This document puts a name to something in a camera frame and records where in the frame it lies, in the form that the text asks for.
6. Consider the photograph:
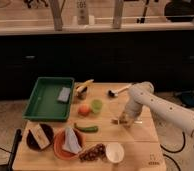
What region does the silver metal fork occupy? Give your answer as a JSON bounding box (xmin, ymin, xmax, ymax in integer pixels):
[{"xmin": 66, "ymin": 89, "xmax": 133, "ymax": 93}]
[{"xmin": 111, "ymin": 119, "xmax": 142, "ymax": 126}]

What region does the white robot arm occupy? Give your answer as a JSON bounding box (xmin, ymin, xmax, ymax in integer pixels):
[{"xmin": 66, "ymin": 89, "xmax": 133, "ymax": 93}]
[{"xmin": 120, "ymin": 82, "xmax": 194, "ymax": 171}]

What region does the small green cup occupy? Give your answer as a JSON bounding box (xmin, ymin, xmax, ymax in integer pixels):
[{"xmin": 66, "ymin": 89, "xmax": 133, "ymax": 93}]
[{"xmin": 91, "ymin": 99, "xmax": 103, "ymax": 114}]

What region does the green chili pepper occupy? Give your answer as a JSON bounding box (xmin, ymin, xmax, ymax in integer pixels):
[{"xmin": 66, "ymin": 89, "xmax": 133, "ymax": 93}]
[{"xmin": 74, "ymin": 123, "xmax": 98, "ymax": 133}]

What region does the bunch of brown grapes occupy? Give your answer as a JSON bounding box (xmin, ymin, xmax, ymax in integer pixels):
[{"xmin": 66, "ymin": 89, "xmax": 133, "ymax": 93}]
[{"xmin": 79, "ymin": 143, "xmax": 105, "ymax": 162}]

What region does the orange peach fruit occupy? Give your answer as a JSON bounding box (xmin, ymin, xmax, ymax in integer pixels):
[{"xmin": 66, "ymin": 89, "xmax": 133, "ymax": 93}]
[{"xmin": 78, "ymin": 104, "xmax": 91, "ymax": 117}]

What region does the grey folded cloth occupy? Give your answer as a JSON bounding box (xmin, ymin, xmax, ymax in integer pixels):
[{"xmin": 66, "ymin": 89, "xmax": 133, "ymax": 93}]
[{"xmin": 62, "ymin": 127, "xmax": 82, "ymax": 154}]

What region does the dark blue object on floor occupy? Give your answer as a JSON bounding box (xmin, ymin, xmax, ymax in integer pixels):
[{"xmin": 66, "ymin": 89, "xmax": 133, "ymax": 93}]
[{"xmin": 180, "ymin": 92, "xmax": 194, "ymax": 108}]

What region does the blue sponge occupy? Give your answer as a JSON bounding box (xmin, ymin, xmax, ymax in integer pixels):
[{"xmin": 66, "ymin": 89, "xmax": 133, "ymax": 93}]
[{"xmin": 57, "ymin": 87, "xmax": 70, "ymax": 102}]

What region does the orange plate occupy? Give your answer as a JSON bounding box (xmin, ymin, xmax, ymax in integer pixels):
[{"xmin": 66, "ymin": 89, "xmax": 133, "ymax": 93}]
[{"xmin": 53, "ymin": 130, "xmax": 85, "ymax": 160}]

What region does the dark cabinet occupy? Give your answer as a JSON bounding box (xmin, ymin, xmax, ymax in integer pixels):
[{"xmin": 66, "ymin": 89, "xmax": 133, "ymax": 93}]
[{"xmin": 0, "ymin": 31, "xmax": 194, "ymax": 100}]

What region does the green plastic tray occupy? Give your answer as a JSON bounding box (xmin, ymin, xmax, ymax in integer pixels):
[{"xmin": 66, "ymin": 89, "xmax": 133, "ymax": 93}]
[{"xmin": 23, "ymin": 77, "xmax": 74, "ymax": 122}]

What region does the dark brown bowl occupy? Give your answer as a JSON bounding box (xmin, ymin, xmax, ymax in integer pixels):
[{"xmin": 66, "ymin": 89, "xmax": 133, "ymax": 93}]
[{"xmin": 26, "ymin": 124, "xmax": 54, "ymax": 151}]

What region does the wooden block in bowl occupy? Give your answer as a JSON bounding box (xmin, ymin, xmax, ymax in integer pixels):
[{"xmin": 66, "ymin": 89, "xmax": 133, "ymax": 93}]
[{"xmin": 31, "ymin": 125, "xmax": 50, "ymax": 149}]

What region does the black clamp left edge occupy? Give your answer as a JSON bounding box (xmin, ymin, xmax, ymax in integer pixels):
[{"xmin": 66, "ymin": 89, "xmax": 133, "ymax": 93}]
[{"xmin": 7, "ymin": 129, "xmax": 22, "ymax": 171}]

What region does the wooden handled brush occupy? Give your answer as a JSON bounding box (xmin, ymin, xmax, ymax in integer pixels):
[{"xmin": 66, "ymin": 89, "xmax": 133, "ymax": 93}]
[{"xmin": 107, "ymin": 84, "xmax": 132, "ymax": 98}]

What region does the black cable on floor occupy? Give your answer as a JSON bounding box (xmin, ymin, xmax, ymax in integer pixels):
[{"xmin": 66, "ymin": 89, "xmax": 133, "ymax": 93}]
[{"xmin": 160, "ymin": 131, "xmax": 188, "ymax": 171}]

